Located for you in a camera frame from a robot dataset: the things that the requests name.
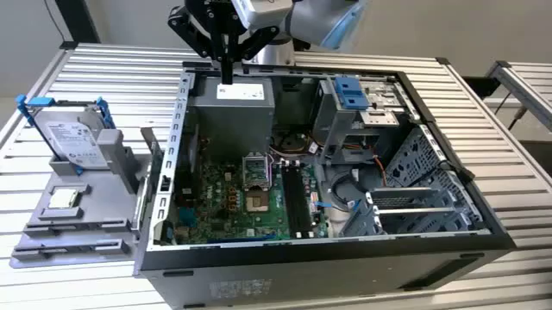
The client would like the thin wire locking lever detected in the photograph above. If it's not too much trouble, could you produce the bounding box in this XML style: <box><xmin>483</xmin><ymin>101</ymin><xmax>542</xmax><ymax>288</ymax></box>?
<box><xmin>265</xmin><ymin>154</ymin><xmax>276</xmax><ymax>192</ymax></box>

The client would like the grey parts rack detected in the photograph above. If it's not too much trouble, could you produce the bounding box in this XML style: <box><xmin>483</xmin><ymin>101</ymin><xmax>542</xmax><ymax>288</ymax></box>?
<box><xmin>7</xmin><ymin>127</ymin><xmax>152</xmax><ymax>269</ymax></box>

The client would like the green motherboard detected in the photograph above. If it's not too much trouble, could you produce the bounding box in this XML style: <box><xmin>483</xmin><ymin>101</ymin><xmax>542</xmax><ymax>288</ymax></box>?
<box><xmin>169</xmin><ymin>160</ymin><xmax>331</xmax><ymax>245</ymax></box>

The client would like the black vertical post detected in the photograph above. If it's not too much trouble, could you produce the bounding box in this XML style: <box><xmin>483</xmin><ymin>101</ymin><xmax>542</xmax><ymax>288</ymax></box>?
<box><xmin>54</xmin><ymin>0</ymin><xmax>102</xmax><ymax>45</ymax></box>

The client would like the grey power supply unit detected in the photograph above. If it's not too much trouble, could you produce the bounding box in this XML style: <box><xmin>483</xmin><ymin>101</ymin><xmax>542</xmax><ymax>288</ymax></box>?
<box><xmin>188</xmin><ymin>77</ymin><xmax>276</xmax><ymax>162</ymax></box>

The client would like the blue drive bay latch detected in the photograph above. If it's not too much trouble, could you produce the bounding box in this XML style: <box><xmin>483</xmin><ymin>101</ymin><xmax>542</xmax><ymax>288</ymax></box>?
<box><xmin>334</xmin><ymin>77</ymin><xmax>371</xmax><ymax>110</ymax></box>

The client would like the perforated silver slot cover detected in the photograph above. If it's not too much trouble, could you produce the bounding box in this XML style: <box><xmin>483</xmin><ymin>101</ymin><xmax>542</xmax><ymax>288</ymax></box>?
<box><xmin>366</xmin><ymin>186</ymin><xmax>438</xmax><ymax>207</ymax></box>

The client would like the black looped cable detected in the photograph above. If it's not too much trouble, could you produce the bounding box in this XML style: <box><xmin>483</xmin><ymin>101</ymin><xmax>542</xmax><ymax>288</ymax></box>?
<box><xmin>328</xmin><ymin>167</ymin><xmax>371</xmax><ymax>211</ymax></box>

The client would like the black bracket box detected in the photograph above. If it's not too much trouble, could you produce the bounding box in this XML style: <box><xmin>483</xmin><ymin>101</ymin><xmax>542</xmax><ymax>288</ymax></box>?
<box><xmin>461</xmin><ymin>76</ymin><xmax>501</xmax><ymax>98</ymax></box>

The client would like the metal socket cover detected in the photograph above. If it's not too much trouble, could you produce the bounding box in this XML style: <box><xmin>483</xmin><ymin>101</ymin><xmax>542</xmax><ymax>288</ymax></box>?
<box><xmin>241</xmin><ymin>155</ymin><xmax>272</xmax><ymax>191</ymax></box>

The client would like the black open PC case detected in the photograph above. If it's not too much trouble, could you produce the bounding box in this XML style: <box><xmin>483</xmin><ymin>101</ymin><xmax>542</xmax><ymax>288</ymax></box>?
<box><xmin>130</xmin><ymin>59</ymin><xmax>518</xmax><ymax>310</ymax></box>

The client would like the silver disk in blue carrier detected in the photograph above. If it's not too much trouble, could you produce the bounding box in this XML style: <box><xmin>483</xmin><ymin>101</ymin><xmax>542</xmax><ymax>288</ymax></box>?
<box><xmin>14</xmin><ymin>94</ymin><xmax>116</xmax><ymax>177</ymax></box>

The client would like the aluminium slat side table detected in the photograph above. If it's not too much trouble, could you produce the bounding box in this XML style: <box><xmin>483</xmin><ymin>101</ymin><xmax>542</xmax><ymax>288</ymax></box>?
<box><xmin>485</xmin><ymin>59</ymin><xmax>552</xmax><ymax>135</ymax></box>

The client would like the blue board connector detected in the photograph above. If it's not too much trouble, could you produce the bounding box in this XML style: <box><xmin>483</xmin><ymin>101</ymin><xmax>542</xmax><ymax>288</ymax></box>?
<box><xmin>176</xmin><ymin>207</ymin><xmax>195</xmax><ymax>227</ymax></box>

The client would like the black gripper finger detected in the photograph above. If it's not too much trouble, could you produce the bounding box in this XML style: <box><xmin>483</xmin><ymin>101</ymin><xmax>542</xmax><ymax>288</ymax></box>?
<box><xmin>227</xmin><ymin>26</ymin><xmax>279</xmax><ymax>85</ymax></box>
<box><xmin>167</xmin><ymin>6</ymin><xmax>228</xmax><ymax>85</ymax></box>

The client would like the green graphics card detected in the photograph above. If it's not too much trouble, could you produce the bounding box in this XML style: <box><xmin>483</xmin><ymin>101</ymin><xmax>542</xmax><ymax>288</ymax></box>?
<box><xmin>132</xmin><ymin>126</ymin><xmax>168</xmax><ymax>235</ymax></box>

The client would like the plain silver slot cover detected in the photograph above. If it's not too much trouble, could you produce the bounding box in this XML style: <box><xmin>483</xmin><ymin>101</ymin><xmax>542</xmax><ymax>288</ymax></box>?
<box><xmin>372</xmin><ymin>206</ymin><xmax>458</xmax><ymax>216</ymax></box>

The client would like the silver CPU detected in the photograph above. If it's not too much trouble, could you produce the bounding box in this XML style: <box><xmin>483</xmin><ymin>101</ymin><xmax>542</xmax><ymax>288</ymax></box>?
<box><xmin>46</xmin><ymin>187</ymin><xmax>82</xmax><ymax>209</ymax></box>

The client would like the CPU socket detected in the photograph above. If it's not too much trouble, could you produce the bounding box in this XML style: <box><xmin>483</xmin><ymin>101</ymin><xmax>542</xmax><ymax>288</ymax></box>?
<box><xmin>244</xmin><ymin>190</ymin><xmax>273</xmax><ymax>214</ymax></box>

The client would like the blue expansion slot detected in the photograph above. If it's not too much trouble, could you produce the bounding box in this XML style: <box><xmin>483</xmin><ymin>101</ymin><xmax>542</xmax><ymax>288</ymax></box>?
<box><xmin>205</xmin><ymin>234</ymin><xmax>276</xmax><ymax>243</ymax></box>

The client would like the orange wire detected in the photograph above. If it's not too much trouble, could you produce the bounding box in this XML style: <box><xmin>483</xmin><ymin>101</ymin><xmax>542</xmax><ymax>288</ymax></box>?
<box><xmin>343</xmin><ymin>143</ymin><xmax>388</xmax><ymax>189</ymax></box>

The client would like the dark RAM stick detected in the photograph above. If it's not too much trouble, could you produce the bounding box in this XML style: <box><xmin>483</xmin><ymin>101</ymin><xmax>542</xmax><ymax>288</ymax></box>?
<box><xmin>46</xmin><ymin>225</ymin><xmax>105</xmax><ymax>233</ymax></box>
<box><xmin>37</xmin><ymin>245</ymin><xmax>101</xmax><ymax>254</ymax></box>

